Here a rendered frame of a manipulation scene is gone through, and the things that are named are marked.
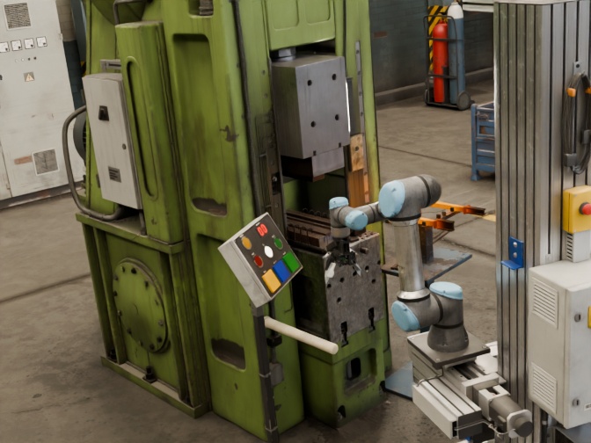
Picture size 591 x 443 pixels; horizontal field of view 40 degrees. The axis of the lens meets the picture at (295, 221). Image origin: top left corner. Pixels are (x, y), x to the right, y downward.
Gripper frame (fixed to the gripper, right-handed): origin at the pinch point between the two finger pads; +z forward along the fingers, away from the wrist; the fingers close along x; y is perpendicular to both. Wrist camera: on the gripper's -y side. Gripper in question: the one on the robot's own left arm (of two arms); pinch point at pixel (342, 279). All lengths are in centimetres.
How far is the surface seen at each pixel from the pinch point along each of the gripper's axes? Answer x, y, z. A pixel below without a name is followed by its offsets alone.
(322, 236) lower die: 8.3, -42.0, -4.5
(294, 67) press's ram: 1, -38, -83
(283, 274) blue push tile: -23.8, -3.8, -6.3
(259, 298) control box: -37.3, 5.8, -2.8
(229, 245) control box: -45, -1, -24
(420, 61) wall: 455, -778, 45
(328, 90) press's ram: 18, -45, -70
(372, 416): 25, -37, 93
